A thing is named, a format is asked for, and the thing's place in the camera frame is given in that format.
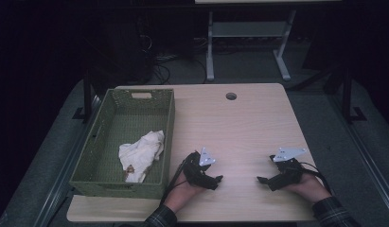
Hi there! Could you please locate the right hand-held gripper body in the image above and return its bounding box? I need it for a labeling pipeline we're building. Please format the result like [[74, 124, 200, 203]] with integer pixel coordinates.
[[267, 147, 307, 192]]

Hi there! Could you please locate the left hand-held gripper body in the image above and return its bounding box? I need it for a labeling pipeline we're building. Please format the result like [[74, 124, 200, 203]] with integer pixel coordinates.
[[182, 147, 217, 190]]

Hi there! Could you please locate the white towel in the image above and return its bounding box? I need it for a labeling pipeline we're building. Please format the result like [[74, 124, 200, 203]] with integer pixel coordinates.
[[118, 130, 166, 183]]

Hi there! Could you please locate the green woven plastic basket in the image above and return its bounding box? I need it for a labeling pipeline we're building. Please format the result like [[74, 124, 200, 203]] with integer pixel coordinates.
[[68, 88, 176, 201]]

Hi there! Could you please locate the person's left hand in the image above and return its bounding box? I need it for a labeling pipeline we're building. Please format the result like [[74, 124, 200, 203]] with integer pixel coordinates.
[[163, 171, 205, 214]]

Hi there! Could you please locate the person's right hand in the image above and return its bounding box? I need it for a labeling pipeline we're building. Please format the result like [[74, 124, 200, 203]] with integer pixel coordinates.
[[283, 172, 332, 203]]

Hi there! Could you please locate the white-framed desk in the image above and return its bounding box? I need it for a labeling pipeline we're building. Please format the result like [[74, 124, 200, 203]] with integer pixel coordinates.
[[195, 0, 342, 82]]

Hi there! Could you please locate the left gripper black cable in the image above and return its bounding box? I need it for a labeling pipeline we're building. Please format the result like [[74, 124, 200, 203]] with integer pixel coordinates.
[[160, 157, 188, 204]]

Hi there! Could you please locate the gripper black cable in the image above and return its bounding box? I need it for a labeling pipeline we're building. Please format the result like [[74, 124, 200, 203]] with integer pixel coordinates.
[[160, 157, 188, 204], [299, 161, 334, 195]]

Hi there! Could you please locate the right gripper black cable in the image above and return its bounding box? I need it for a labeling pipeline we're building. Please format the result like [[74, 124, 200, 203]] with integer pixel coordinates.
[[299, 161, 334, 195]]

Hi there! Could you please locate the aluminium floor rail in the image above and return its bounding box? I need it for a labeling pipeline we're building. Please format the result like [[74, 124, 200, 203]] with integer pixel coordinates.
[[327, 93, 389, 211], [32, 94, 103, 227]]

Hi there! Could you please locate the black metal post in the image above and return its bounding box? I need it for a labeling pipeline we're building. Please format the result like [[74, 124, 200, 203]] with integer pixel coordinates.
[[340, 67, 368, 125], [72, 67, 96, 124]]

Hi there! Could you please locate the bundle of floor cables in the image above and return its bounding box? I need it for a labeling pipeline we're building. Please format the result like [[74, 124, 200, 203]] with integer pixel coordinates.
[[136, 15, 209, 84]]

